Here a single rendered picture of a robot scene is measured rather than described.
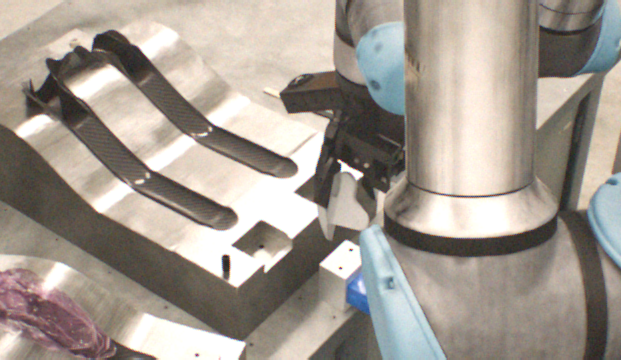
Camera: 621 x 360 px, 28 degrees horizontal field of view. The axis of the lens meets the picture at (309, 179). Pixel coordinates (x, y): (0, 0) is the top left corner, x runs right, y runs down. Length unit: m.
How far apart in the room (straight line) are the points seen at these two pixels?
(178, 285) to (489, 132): 0.66
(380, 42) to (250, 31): 0.82
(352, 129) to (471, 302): 0.44
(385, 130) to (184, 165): 0.33
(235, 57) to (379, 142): 0.59
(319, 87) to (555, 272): 0.47
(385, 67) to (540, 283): 0.26
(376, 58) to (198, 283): 0.43
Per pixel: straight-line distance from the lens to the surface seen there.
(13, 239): 1.53
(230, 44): 1.81
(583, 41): 1.07
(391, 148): 1.22
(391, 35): 1.03
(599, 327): 0.86
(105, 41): 1.58
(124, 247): 1.43
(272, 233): 1.39
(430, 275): 0.82
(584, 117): 2.03
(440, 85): 0.79
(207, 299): 1.37
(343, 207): 1.28
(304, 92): 1.27
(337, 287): 1.40
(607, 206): 0.87
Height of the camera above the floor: 1.84
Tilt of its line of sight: 41 degrees down
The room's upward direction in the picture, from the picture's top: 1 degrees clockwise
